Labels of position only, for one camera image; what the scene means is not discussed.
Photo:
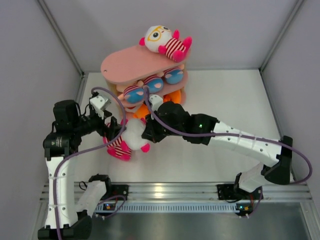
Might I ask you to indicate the pink three-tier shelf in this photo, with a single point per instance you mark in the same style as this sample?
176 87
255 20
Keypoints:
131 65

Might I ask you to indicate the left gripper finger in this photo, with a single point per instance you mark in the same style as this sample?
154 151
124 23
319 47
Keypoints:
111 133
113 125

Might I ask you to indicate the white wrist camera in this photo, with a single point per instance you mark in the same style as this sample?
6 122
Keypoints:
100 103
155 102

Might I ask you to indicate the boy doll plush large head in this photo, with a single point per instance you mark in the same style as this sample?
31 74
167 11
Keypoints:
132 94

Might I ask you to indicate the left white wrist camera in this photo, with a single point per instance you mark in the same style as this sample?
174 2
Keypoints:
100 103

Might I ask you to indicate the aluminium front rail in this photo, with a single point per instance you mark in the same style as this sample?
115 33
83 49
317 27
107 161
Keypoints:
208 191

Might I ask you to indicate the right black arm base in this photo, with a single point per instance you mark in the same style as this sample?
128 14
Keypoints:
230 192

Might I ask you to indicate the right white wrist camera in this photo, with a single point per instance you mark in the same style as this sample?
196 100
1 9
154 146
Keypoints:
155 102

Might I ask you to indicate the white glasses plush face up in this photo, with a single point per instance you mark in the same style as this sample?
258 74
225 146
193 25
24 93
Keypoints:
119 151

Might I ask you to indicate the orange shark plush in shelf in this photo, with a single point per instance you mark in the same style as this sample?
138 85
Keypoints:
174 96

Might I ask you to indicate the white glasses plush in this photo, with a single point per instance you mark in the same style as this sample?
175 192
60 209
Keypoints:
160 39

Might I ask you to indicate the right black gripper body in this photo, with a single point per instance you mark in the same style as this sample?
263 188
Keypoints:
176 129

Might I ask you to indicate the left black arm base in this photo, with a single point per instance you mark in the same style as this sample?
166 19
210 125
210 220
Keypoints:
117 191

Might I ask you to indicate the orange shark plush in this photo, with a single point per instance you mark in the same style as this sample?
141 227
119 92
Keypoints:
174 96
141 112

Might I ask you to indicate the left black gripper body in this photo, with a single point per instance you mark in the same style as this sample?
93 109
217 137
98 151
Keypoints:
90 123

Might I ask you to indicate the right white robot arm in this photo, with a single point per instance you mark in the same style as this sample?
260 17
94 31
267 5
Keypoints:
274 156

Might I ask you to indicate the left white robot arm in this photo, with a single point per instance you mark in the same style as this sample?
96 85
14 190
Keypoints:
68 219

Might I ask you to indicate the boy doll plush shelf right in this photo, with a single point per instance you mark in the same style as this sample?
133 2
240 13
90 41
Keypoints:
173 75

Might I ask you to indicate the white slotted cable duct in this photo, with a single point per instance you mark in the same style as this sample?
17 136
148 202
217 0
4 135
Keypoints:
179 208

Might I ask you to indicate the white plush face down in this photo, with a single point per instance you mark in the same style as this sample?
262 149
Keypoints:
132 136

